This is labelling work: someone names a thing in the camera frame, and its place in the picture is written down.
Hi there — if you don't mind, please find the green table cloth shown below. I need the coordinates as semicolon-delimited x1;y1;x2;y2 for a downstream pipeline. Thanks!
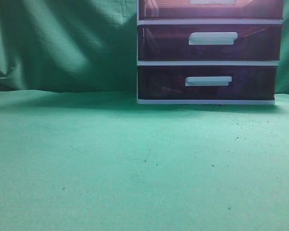
0;90;289;231

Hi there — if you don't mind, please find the dark translucent drawer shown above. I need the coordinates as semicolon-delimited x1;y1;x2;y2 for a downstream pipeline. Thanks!
137;66;277;101
138;0;284;20
137;25;282;61

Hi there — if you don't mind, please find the white plastic drawer cabinet frame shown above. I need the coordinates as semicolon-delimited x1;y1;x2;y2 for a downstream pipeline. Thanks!
136;1;283;105

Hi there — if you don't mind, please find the green cloth backdrop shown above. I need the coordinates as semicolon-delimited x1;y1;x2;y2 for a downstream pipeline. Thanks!
0;0;289;94

